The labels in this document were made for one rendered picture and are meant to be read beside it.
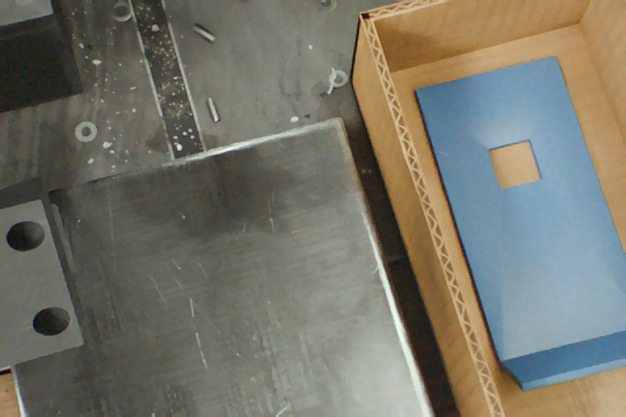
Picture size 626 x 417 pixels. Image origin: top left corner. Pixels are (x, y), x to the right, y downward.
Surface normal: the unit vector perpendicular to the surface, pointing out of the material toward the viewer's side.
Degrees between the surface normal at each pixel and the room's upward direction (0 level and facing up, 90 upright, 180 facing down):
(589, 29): 90
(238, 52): 0
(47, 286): 31
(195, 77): 0
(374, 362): 0
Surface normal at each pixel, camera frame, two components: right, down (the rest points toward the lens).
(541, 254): 0.04, -0.30
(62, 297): 0.20, 0.20
